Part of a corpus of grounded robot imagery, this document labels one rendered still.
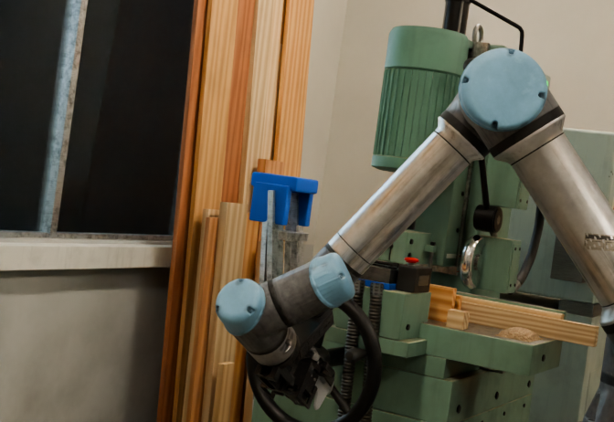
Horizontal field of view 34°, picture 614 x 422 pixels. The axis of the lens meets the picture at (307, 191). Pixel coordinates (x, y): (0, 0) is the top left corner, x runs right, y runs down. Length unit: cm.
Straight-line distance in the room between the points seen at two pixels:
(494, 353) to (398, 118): 54
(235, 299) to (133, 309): 227
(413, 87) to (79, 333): 173
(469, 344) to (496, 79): 73
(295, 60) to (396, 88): 211
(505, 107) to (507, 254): 93
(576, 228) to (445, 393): 68
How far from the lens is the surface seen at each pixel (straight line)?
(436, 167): 156
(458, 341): 200
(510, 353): 197
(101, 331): 358
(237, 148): 391
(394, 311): 195
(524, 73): 141
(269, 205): 306
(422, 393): 204
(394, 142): 215
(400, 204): 156
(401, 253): 217
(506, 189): 232
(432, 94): 215
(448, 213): 228
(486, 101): 140
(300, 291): 145
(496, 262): 230
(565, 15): 464
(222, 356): 365
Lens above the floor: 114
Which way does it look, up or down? level
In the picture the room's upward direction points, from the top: 8 degrees clockwise
